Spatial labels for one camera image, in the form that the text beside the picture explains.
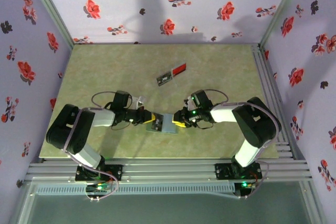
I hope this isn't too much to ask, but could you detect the red VIP credit card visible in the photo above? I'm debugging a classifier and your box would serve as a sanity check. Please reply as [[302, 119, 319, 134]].
[[171, 62, 187, 78]]

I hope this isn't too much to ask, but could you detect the small green-lit circuit board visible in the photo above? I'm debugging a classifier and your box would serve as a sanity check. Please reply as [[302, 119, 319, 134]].
[[235, 180, 257, 198], [85, 182, 113, 199]]

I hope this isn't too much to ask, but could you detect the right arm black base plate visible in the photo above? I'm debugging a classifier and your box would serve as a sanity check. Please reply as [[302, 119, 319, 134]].
[[214, 163, 263, 180]]

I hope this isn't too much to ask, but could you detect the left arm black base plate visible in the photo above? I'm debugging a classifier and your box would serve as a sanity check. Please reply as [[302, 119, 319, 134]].
[[75, 164, 123, 182]]

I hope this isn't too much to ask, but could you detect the right arm lilac cable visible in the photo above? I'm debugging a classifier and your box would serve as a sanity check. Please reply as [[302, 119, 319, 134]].
[[201, 89, 283, 200]]

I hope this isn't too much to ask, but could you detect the aluminium side frame rail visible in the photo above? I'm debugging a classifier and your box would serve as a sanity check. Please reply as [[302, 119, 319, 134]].
[[251, 45, 307, 161]]

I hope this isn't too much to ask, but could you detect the left arm lilac cable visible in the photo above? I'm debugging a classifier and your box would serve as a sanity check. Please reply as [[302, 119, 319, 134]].
[[61, 91, 119, 203]]

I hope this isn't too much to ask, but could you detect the aluminium front frame rail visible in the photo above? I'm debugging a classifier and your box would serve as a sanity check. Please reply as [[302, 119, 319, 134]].
[[25, 158, 313, 183]]

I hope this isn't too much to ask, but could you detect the green card holder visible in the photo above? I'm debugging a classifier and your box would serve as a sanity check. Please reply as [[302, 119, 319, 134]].
[[145, 112, 180, 134]]

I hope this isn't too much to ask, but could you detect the grey slotted cable duct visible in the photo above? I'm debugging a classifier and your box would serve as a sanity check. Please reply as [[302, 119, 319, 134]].
[[35, 183, 236, 196]]

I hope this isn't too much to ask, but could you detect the aluminium corner post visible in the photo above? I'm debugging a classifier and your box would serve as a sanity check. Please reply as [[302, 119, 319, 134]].
[[25, 0, 75, 49], [259, 0, 308, 48]]

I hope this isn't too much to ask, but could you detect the arm lilac cable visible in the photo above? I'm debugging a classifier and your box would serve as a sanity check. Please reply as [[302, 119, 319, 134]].
[[61, 91, 119, 203], [201, 89, 283, 200]]

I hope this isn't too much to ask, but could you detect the aluminium lower frame bar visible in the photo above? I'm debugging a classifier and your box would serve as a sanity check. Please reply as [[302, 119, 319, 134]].
[[298, 180, 327, 224], [9, 180, 39, 224]]

